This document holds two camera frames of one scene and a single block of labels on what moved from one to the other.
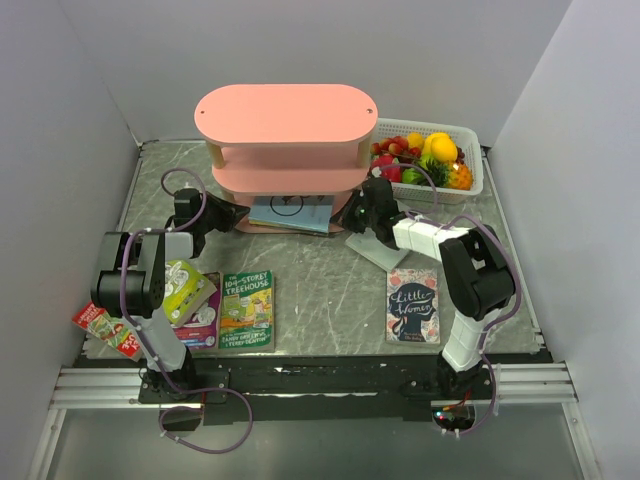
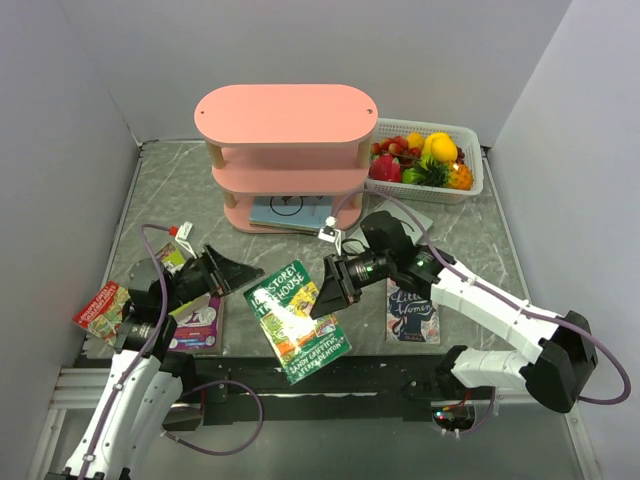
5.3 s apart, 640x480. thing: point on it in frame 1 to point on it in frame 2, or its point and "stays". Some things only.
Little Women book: x=412 y=306 stays
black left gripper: x=231 y=212 to x=222 y=274
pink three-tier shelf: x=286 y=140 stays
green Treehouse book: x=247 y=311 to x=300 y=343
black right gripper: x=345 y=216 to x=335 y=294
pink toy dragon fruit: x=391 y=173 stays
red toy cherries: x=395 y=144 stays
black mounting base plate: x=314 y=389 stays
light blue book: x=307 y=212 stays
